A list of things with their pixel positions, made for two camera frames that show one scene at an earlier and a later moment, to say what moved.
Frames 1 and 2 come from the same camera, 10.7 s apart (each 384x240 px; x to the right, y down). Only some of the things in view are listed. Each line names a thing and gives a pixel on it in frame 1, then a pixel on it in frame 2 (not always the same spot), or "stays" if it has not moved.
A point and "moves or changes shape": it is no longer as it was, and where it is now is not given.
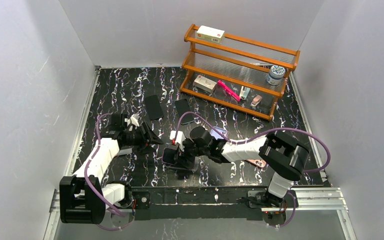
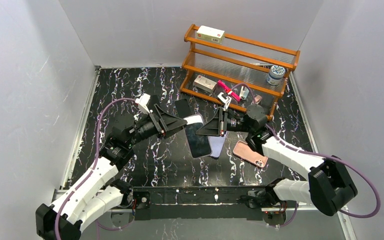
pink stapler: x=256 y=100 stays
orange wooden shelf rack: x=236 y=73 stays
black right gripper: x=181 y=153 → x=221 y=121
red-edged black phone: x=174 y=156 moves or changes shape
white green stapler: x=244 y=92 stays
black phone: x=182 y=106 stays
